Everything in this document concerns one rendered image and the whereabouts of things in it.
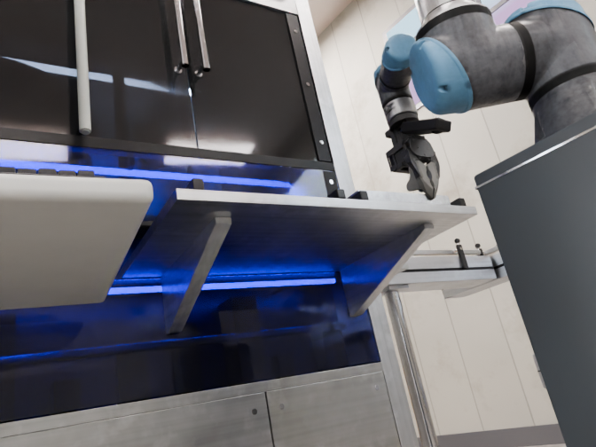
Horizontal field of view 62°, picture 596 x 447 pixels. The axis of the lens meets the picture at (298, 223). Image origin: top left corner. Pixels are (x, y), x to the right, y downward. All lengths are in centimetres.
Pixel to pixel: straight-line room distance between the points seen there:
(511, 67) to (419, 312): 365
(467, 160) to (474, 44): 338
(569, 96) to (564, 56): 6
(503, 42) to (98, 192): 57
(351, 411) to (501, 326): 271
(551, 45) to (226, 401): 90
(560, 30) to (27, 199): 72
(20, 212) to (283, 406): 80
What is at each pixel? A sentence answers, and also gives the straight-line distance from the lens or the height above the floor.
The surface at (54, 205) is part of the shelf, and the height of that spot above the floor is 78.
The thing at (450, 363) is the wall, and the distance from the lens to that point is 420.
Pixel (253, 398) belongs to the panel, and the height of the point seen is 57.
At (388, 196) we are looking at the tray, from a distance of 106.
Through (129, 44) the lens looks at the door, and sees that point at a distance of 149.
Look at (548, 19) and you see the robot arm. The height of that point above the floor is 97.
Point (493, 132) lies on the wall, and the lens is 407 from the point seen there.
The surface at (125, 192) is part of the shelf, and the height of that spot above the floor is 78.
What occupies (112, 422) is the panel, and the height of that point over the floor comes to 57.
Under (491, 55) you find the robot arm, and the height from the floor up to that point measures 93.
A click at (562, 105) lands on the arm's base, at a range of 78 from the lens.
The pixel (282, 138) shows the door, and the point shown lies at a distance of 150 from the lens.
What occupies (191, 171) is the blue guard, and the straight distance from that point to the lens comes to 130.
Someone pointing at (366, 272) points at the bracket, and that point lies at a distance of 130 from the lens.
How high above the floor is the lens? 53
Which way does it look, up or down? 20 degrees up
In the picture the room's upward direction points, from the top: 11 degrees counter-clockwise
